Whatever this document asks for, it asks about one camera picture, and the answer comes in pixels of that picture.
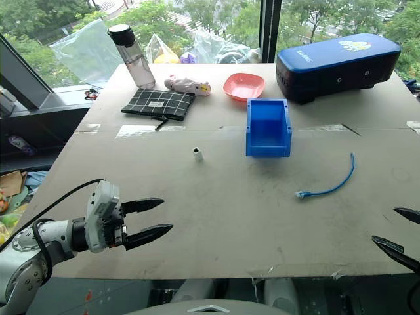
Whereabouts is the pink plush toy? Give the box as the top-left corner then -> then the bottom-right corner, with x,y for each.
164,75 -> 211,97

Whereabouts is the blue ethernet cable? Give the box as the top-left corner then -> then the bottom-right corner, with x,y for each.
295,152 -> 357,199

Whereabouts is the clear bag with yellow item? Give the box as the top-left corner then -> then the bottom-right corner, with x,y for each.
145,33 -> 181,64

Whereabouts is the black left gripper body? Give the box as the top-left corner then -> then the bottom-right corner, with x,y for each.
104,204 -> 129,249

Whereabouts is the blue plastic storage bin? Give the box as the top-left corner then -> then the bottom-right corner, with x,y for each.
245,98 -> 293,158

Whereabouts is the clear blue plastic bag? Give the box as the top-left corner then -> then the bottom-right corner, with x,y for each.
49,18 -> 124,89

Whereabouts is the pink plastic bowl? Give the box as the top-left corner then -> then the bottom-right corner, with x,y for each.
222,72 -> 266,102

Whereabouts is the grey robot torso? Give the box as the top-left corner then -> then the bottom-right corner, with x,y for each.
126,278 -> 301,315

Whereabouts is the black window frame post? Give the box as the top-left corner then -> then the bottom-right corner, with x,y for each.
259,0 -> 282,64

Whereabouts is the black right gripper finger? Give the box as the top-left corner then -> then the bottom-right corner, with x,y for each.
371,235 -> 420,274
392,207 -> 420,226

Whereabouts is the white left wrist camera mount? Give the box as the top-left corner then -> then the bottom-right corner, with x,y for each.
85,179 -> 120,254

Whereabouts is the dark blue padded case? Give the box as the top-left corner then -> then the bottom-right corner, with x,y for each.
276,33 -> 402,105

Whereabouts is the clear water bottle black lid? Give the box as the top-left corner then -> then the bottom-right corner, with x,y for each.
107,24 -> 156,89

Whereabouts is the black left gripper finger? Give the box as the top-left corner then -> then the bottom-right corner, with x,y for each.
120,197 -> 165,215
123,224 -> 174,252

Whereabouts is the clear crumpled plastic bag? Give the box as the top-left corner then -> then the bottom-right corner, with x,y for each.
192,28 -> 262,64

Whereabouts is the black checked fabric pouch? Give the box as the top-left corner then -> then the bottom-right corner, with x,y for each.
121,87 -> 196,131

